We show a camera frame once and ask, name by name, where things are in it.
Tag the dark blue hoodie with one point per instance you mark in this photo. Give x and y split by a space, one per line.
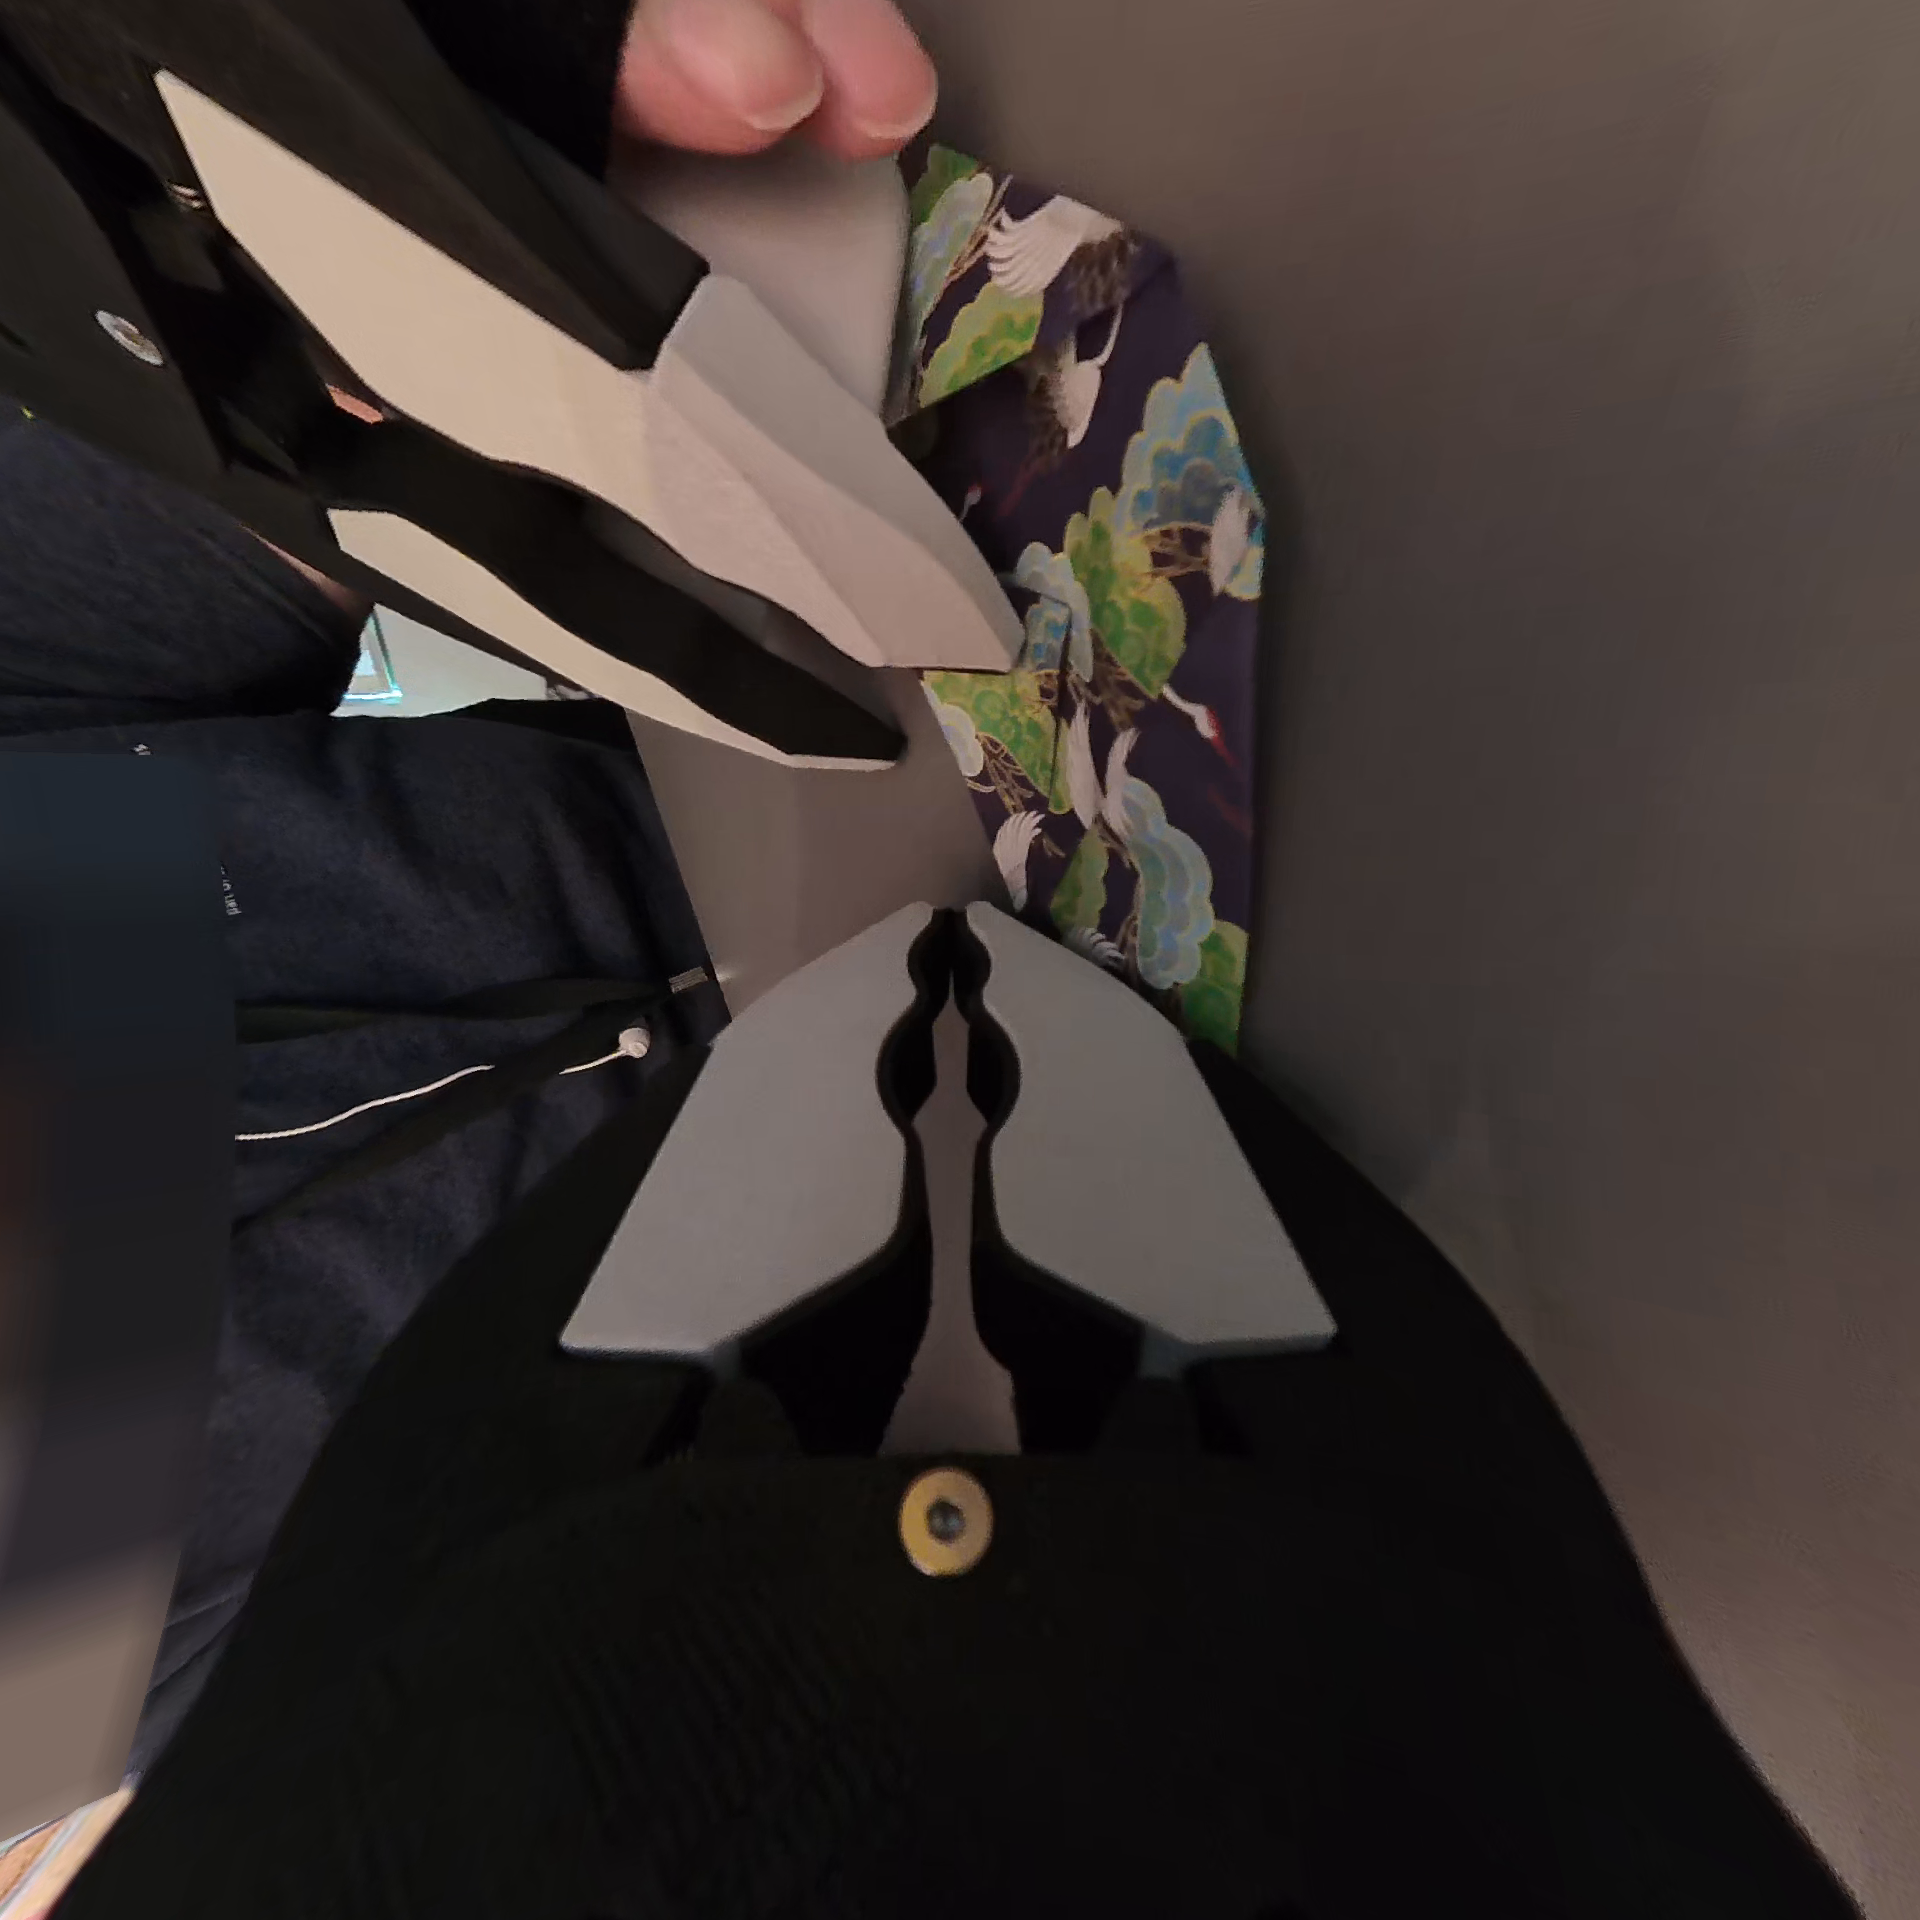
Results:
450 840

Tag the person's left hand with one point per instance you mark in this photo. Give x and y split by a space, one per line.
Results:
751 67

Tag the crane patterned origami paper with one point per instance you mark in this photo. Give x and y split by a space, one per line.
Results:
1141 600

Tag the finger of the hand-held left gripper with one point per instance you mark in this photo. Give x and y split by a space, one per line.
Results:
493 600
450 346

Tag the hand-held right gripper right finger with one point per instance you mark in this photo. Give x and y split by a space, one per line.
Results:
1141 1184

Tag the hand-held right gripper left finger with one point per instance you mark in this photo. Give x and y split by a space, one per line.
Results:
751 1184

